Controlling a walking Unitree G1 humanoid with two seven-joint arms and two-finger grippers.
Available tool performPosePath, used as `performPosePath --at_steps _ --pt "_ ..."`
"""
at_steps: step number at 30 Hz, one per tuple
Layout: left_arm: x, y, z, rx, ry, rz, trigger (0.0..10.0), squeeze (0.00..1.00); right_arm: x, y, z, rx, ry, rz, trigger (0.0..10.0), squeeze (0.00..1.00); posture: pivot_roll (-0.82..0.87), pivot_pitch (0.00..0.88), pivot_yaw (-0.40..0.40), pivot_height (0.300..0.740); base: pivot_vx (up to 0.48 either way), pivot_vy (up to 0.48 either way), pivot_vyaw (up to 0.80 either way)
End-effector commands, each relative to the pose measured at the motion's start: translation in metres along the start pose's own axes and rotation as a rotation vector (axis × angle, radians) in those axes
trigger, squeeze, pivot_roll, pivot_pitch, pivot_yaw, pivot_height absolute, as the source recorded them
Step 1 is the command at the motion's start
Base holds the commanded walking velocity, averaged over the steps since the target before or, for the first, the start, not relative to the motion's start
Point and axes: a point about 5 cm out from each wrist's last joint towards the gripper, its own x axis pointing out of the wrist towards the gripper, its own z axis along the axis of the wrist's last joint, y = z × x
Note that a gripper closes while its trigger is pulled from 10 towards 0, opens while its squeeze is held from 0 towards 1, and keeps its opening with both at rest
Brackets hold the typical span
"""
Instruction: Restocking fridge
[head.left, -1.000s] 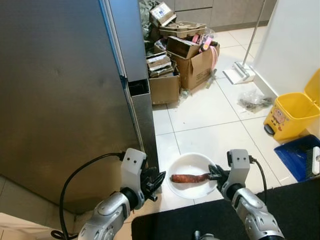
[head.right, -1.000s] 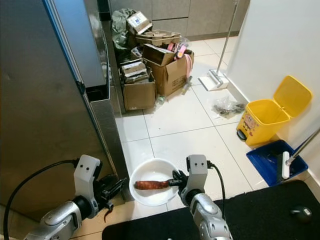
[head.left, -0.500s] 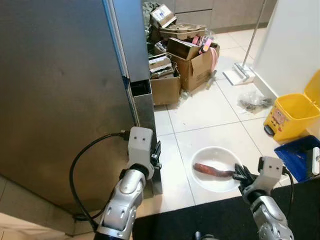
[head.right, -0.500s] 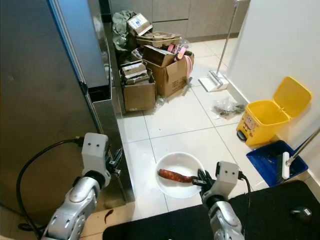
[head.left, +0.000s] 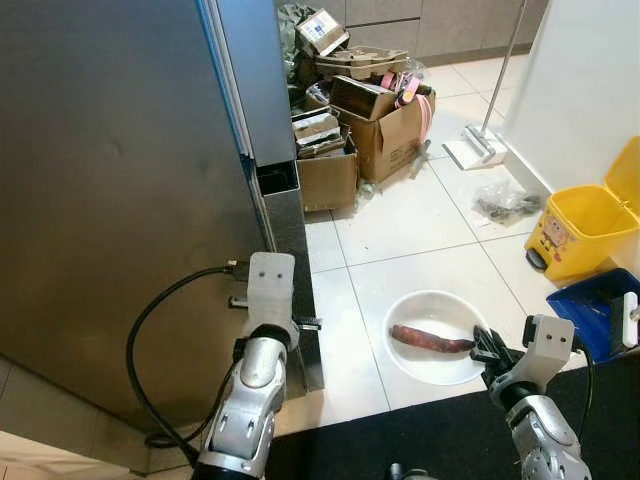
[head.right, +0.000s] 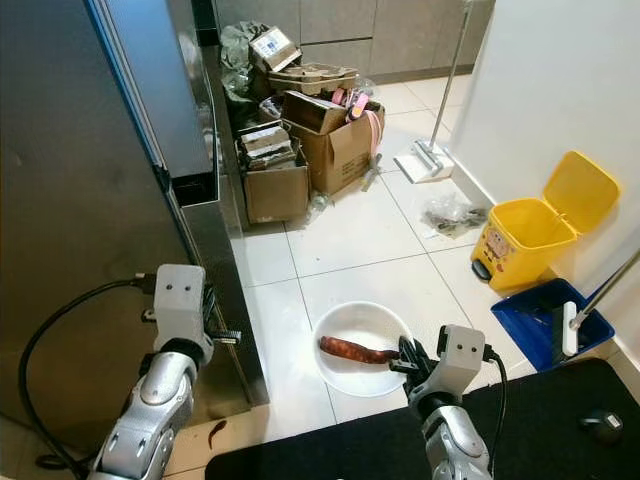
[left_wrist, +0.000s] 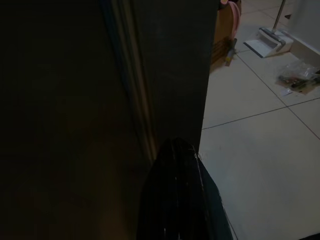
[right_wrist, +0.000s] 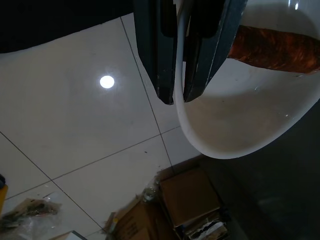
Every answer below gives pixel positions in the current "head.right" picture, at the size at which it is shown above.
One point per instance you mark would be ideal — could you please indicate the black floor mat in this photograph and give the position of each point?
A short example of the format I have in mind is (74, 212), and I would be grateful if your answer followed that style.
(360, 450)

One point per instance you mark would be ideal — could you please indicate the reddish brown sweet potato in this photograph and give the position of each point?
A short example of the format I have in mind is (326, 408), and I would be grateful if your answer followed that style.
(350, 350)

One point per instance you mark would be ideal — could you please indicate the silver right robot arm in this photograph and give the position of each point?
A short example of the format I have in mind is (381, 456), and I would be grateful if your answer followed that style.
(455, 450)

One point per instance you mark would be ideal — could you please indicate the grey steel fridge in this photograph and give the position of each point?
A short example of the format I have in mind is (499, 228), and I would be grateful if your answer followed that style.
(80, 180)

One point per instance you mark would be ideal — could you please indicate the white round bowl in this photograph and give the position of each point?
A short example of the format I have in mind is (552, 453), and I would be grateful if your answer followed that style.
(360, 320)

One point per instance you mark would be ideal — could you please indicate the olive green bag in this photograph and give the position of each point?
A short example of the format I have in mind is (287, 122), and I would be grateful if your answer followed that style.
(233, 50)

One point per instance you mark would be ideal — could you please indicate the red-brown floor scrap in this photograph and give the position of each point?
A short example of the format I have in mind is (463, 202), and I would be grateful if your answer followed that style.
(218, 435)

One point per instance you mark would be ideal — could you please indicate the clear bag with dark contents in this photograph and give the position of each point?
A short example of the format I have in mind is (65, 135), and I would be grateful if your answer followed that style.
(455, 215)

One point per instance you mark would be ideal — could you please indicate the grey kitchen counter cabinet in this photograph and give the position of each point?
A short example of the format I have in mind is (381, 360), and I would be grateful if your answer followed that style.
(400, 35)

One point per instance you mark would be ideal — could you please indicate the brown paper egg tray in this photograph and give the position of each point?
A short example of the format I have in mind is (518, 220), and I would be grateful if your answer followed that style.
(310, 78)

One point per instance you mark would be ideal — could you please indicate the small black round object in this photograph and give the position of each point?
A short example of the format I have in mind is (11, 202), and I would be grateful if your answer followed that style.
(600, 428)

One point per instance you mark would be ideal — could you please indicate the white flat mop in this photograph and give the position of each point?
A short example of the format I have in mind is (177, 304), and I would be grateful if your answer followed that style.
(422, 162)

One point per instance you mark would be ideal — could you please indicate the blue plastic dustpan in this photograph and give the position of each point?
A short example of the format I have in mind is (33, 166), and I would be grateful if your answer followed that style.
(525, 325)

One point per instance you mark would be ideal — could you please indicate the yellow pedal bin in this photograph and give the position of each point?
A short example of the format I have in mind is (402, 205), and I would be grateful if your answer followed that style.
(525, 240)

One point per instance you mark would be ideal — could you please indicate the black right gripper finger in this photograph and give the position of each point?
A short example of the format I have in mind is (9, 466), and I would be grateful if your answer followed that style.
(406, 347)
(401, 367)

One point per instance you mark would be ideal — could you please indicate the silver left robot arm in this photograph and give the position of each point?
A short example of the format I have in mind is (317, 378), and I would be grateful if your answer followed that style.
(150, 420)

